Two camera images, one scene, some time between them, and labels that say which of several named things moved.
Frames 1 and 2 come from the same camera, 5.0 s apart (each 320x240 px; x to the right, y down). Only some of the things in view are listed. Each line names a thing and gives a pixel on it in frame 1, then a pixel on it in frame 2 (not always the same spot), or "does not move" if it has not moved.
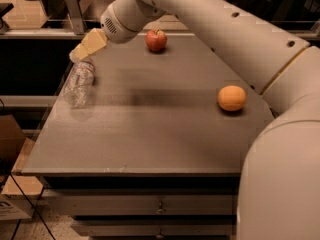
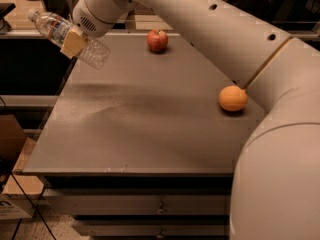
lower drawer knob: (160, 235) does not move
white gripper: (109, 25) to (87, 21)
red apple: (155, 40) does not move
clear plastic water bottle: (78, 88) to (52, 26)
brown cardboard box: (11, 138) does not move
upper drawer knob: (161, 210) does not move
